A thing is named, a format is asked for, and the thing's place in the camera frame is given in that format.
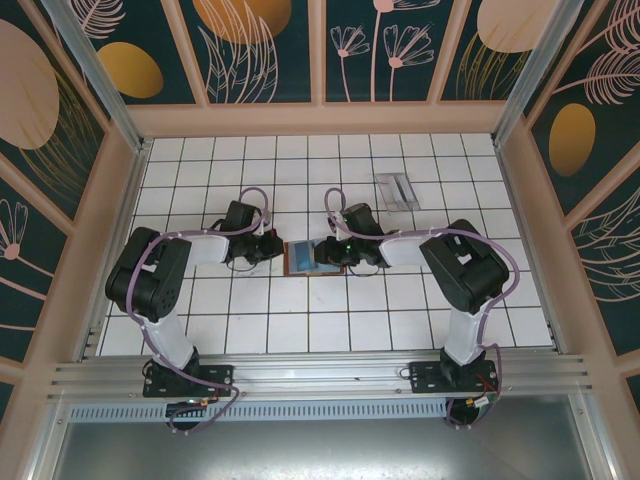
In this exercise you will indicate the clear acrylic card stand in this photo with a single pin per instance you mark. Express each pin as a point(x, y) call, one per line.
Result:
point(407, 205)

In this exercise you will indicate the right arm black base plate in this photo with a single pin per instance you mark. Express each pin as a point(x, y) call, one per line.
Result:
point(425, 377)

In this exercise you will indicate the brown leather card holder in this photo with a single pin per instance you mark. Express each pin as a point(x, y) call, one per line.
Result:
point(288, 265)

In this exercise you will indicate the grey metal panel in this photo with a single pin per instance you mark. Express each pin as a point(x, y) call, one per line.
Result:
point(320, 450)

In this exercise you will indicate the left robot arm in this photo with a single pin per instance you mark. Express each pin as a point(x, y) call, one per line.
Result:
point(150, 275)

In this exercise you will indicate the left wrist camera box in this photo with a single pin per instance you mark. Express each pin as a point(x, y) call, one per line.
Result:
point(265, 225)

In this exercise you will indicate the aluminium corner post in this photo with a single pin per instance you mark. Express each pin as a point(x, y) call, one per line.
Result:
point(531, 75)
point(97, 75)

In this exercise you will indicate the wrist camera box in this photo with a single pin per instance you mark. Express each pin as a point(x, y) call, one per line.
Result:
point(265, 225)
point(340, 230)

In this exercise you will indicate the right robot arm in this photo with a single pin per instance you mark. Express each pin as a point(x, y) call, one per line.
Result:
point(465, 270)

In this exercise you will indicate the black round controller board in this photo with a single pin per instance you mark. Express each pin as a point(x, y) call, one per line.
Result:
point(190, 425)
point(472, 412)

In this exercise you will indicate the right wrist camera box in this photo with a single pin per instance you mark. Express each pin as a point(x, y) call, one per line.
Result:
point(340, 230)

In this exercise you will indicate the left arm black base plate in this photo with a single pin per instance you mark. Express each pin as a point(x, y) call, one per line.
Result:
point(215, 380)

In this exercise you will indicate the blue credit card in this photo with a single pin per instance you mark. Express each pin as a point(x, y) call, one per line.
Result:
point(305, 257)

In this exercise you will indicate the aluminium mounting rail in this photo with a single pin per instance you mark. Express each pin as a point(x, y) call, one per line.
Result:
point(320, 372)

